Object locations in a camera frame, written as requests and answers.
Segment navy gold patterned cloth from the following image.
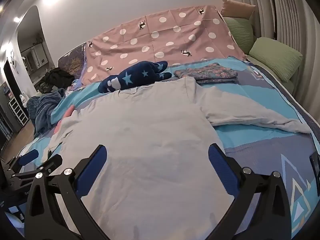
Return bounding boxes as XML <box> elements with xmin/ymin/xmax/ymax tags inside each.
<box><xmin>58</xmin><ymin>44</ymin><xmax>87</xmax><ymax>75</ymax></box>

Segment pleated cream curtain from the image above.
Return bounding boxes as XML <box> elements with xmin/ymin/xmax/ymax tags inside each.
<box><xmin>237</xmin><ymin>0</ymin><xmax>320</xmax><ymax>100</ymax></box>

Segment pile of dark clothes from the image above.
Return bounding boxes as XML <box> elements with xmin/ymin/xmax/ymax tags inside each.
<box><xmin>39</xmin><ymin>67</ymin><xmax>75</xmax><ymax>93</ymax></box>

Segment pink polka dot sheet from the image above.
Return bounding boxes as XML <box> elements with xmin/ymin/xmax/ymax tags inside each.
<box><xmin>81</xmin><ymin>5</ymin><xmax>247</xmax><ymax>85</ymax></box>

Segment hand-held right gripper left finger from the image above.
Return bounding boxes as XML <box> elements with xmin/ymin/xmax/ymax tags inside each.
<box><xmin>24</xmin><ymin>144</ymin><xmax>118</xmax><ymax>240</ymax></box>

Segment black rectangular object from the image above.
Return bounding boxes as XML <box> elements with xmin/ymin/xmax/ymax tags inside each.
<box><xmin>309</xmin><ymin>152</ymin><xmax>320</xmax><ymax>177</ymax></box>

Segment blue fleece blanket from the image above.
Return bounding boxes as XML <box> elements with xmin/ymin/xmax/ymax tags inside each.
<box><xmin>27</xmin><ymin>91</ymin><xmax>65</xmax><ymax>137</ymax></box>

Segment white towel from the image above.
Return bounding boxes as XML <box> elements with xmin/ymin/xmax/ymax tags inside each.
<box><xmin>41</xmin><ymin>76</ymin><xmax>312</xmax><ymax>240</ymax></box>

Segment coral pink garment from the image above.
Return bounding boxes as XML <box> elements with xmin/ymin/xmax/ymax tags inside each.
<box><xmin>55</xmin><ymin>105</ymin><xmax>75</xmax><ymax>132</ymax></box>

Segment white cube shelf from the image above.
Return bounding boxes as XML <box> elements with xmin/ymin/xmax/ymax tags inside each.
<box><xmin>9</xmin><ymin>96</ymin><xmax>29</xmax><ymax>127</ymax></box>

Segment teal grey geometric bed cover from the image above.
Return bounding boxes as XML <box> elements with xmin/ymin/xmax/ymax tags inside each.
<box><xmin>15</xmin><ymin>55</ymin><xmax>320</xmax><ymax>240</ymax></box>

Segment beige pillow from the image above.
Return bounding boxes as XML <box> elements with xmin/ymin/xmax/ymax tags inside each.
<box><xmin>220</xmin><ymin>0</ymin><xmax>257</xmax><ymax>20</ymax></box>

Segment folded floral cloth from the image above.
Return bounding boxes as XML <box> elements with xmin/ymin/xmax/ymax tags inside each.
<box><xmin>174</xmin><ymin>63</ymin><xmax>238</xmax><ymax>85</ymax></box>

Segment navy star print cloth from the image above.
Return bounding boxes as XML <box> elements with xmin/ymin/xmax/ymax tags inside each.
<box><xmin>97</xmin><ymin>60</ymin><xmax>172</xmax><ymax>94</ymax></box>

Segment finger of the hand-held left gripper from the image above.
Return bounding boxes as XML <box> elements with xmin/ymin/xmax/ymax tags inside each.
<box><xmin>5</xmin><ymin>149</ymin><xmax>40</xmax><ymax>174</ymax></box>
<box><xmin>10</xmin><ymin>154</ymin><xmax>63</xmax><ymax>180</ymax></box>

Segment small green pillow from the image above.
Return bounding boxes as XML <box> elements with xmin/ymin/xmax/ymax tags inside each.
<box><xmin>222</xmin><ymin>17</ymin><xmax>255</xmax><ymax>55</ymax></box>

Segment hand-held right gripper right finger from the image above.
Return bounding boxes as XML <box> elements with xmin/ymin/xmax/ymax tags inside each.
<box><xmin>207</xmin><ymin>143</ymin><xmax>293</xmax><ymax>240</ymax></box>

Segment large green pillow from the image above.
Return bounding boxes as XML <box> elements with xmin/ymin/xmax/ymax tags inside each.
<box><xmin>249</xmin><ymin>37</ymin><xmax>303</xmax><ymax>82</ymax></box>

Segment dark cabinet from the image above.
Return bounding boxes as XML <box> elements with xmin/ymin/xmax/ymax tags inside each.
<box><xmin>0</xmin><ymin>84</ymin><xmax>15</xmax><ymax>143</ymax></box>

